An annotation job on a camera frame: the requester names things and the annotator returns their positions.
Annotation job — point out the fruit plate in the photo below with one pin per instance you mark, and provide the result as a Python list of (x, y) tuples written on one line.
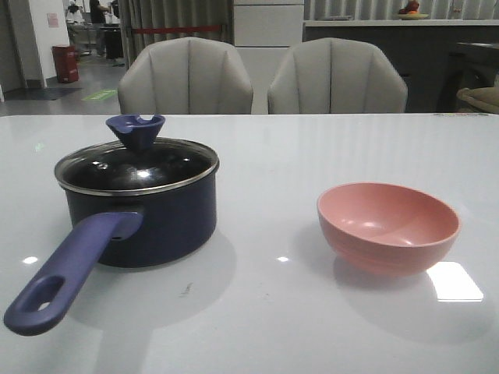
[(411, 11)]

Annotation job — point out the person in dark clothes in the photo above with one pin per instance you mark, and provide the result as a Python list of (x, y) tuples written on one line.
[(97, 17)]

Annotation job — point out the beige cushioned seat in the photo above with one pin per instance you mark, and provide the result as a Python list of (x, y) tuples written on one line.
[(480, 100)]

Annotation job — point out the grey chair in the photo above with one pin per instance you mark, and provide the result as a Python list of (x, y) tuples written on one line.
[(187, 76), (336, 76)]

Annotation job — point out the red bin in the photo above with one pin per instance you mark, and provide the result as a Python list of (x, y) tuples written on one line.
[(65, 63)]

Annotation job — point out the left grey chair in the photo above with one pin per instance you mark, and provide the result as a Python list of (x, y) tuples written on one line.
[(187, 76)]

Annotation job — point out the pink bowl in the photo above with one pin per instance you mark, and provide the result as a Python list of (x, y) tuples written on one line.
[(387, 229)]

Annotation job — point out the dark blue saucepan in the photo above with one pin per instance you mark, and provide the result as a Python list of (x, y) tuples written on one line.
[(121, 231)]

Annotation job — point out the right grey chair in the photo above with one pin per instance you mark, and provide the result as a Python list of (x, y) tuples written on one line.
[(336, 76)]

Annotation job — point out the white cabinet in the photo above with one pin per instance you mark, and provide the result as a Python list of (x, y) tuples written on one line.
[(267, 24)]

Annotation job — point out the glass lid blue knob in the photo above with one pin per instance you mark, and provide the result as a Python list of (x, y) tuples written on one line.
[(139, 162)]

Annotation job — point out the dark counter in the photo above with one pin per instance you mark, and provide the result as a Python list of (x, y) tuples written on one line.
[(429, 54)]

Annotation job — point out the red barrier tape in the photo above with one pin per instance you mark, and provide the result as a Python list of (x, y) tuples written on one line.
[(179, 29)]

